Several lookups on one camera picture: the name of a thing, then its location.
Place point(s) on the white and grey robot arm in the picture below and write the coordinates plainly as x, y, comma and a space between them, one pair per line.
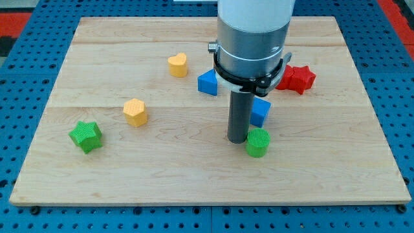
251, 35

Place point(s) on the yellow hexagon block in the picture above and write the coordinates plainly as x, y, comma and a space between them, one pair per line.
135, 112

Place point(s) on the red block behind star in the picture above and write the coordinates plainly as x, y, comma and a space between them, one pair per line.
285, 81

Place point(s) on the green star block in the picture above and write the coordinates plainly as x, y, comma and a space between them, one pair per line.
87, 136

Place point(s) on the blue triangle block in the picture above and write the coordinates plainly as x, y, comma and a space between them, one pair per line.
207, 83

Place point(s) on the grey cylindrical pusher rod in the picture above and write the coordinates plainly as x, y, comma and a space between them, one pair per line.
239, 116

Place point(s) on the blue cube block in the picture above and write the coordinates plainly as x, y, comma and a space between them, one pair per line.
259, 112

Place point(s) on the green cylinder block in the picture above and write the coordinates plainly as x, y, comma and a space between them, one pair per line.
258, 140

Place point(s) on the yellow heart block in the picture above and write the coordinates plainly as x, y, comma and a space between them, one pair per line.
178, 66

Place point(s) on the wooden board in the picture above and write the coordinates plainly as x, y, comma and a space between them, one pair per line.
326, 148

